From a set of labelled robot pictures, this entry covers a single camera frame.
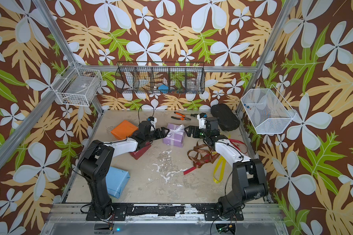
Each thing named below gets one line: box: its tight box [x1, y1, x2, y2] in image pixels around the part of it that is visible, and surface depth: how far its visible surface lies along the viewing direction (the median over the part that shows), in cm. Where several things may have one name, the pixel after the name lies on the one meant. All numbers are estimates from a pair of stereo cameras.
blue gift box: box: [105, 165, 131, 199], surface depth 79 cm
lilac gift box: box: [162, 123, 186, 148], surface depth 98 cm
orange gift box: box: [110, 119, 139, 141], surface depth 103 cm
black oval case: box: [210, 103, 241, 132], surface depth 114 cm
